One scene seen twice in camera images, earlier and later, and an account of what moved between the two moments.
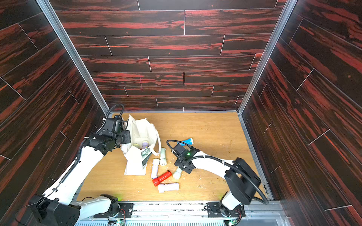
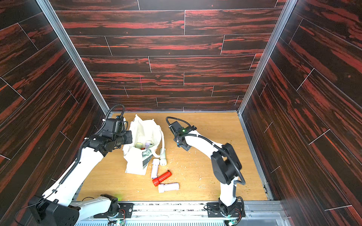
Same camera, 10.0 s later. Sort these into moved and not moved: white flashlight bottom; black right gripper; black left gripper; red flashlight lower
Moved: black right gripper
Not moved: black left gripper; white flashlight bottom; red flashlight lower
